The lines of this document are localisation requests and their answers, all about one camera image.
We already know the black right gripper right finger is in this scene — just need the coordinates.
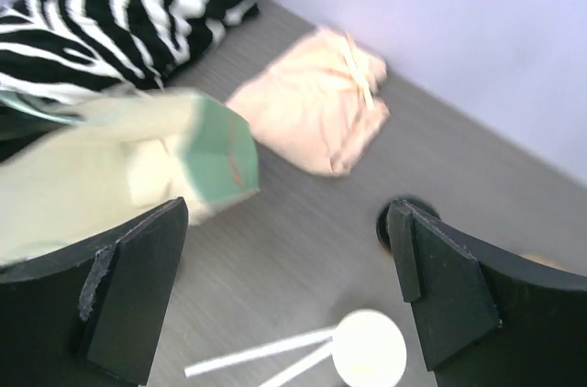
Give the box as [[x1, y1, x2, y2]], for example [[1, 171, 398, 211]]
[[387, 199, 586, 386]]

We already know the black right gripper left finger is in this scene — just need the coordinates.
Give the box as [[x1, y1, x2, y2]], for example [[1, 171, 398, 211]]
[[1, 198, 188, 387]]

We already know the brown paper coffee cup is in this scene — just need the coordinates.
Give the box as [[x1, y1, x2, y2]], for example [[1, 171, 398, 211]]
[[522, 253, 564, 271]]

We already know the black plastic cup lid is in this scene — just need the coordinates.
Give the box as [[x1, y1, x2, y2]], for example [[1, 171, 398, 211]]
[[376, 194, 440, 254]]

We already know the green illustrated paper bag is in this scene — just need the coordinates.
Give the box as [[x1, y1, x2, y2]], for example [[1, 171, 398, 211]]
[[1, 87, 259, 265]]

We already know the white wrapped straw left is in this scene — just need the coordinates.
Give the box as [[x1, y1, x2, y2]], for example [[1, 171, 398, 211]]
[[183, 326, 335, 378]]

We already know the white wrapped straw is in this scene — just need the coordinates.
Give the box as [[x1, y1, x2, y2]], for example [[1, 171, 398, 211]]
[[260, 341, 333, 387], [183, 326, 335, 378]]

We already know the white wrapped straw right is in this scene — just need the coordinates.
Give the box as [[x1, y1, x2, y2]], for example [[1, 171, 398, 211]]
[[260, 341, 333, 387]]

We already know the beige cloth pouch with ribbon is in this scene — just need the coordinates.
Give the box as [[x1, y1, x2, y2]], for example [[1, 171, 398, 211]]
[[227, 28, 390, 177]]

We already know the zebra print plush blanket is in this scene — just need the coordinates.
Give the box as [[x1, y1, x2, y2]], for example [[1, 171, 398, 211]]
[[1, 0, 259, 159]]

